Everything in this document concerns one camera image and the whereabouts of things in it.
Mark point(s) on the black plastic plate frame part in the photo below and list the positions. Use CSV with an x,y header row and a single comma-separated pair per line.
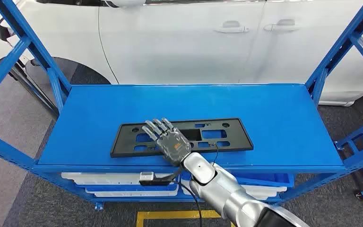
x,y
125,147

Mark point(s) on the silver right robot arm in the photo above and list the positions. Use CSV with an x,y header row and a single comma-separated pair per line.
x,y
222,188

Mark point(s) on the blue metal shelf rack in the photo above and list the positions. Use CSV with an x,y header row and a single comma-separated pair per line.
x,y
263,125

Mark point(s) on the white car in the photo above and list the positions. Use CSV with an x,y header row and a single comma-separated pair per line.
x,y
184,47

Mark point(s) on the blue plastic bin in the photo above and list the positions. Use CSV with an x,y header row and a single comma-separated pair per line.
x,y
263,179
131,188

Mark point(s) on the yellow floor tape square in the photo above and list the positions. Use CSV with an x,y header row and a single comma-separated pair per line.
x,y
175,214

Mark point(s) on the dark metal stand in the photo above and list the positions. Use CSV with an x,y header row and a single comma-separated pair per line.
x,y
31,84

